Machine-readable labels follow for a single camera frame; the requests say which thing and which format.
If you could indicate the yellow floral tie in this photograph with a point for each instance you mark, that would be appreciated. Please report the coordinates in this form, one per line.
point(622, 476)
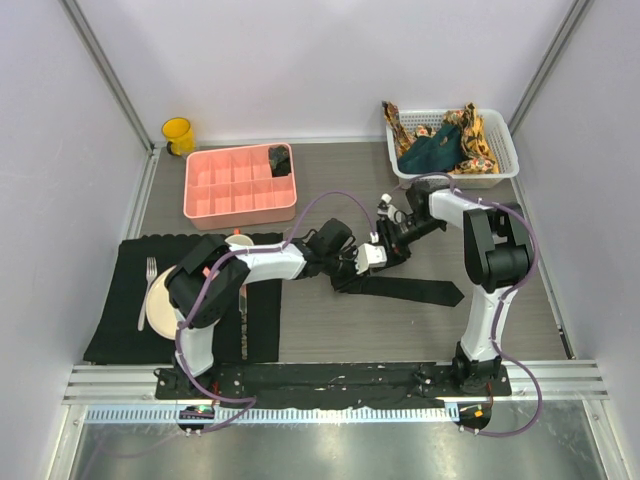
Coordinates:
point(477, 156)

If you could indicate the silver fork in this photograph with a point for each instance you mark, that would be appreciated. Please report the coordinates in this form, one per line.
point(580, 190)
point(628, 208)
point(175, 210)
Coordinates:
point(150, 276)

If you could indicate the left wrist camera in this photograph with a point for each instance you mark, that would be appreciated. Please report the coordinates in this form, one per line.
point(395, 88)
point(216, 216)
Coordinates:
point(369, 257)

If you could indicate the dark teal tie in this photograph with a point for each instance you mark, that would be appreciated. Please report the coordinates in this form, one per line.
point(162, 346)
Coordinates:
point(440, 153)

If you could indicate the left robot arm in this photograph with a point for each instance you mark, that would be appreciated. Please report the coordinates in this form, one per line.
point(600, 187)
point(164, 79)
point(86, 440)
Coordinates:
point(207, 281)

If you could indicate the black placemat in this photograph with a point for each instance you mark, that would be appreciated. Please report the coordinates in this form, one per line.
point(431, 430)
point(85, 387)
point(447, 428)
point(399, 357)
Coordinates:
point(117, 341)

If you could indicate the pink divided organizer box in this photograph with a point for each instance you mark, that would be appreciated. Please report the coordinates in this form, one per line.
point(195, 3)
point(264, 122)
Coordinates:
point(233, 187)

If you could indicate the black tie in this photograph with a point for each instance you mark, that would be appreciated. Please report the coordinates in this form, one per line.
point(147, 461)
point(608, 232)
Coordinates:
point(435, 292)

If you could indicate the slotted cable duct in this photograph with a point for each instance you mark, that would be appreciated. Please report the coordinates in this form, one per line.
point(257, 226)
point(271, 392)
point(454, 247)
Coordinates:
point(183, 414)

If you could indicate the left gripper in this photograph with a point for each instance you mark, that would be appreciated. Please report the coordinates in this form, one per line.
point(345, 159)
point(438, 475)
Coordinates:
point(351, 255)

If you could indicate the rolled dark tie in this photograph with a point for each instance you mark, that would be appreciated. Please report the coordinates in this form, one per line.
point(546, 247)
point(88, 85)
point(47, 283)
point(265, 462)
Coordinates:
point(279, 161)

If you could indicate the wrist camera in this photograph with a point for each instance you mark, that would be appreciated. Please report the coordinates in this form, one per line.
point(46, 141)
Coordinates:
point(386, 209)
point(369, 257)

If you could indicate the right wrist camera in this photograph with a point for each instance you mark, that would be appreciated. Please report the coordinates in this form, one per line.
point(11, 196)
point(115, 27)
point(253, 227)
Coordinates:
point(386, 209)

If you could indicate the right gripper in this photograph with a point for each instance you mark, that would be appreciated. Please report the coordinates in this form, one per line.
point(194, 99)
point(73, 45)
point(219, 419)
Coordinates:
point(396, 251)

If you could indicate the yellow cup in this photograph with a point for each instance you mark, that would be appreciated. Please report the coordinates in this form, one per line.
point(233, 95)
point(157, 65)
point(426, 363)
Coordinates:
point(179, 136)

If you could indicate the silver knife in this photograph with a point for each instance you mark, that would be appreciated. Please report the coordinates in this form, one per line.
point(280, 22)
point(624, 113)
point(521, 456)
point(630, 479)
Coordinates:
point(243, 310)

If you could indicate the pink cream plate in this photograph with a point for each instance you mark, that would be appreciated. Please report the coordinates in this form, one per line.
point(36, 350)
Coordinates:
point(160, 314)

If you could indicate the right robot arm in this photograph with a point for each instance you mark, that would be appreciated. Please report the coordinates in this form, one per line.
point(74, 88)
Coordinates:
point(500, 253)

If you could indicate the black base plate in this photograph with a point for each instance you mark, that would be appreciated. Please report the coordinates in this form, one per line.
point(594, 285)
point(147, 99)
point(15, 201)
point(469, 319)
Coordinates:
point(339, 386)

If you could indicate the orange floral tie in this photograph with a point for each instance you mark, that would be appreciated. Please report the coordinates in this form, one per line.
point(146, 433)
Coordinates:
point(403, 137)

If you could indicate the orange mug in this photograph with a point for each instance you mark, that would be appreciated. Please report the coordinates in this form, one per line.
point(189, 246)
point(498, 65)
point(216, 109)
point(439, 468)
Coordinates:
point(239, 239)

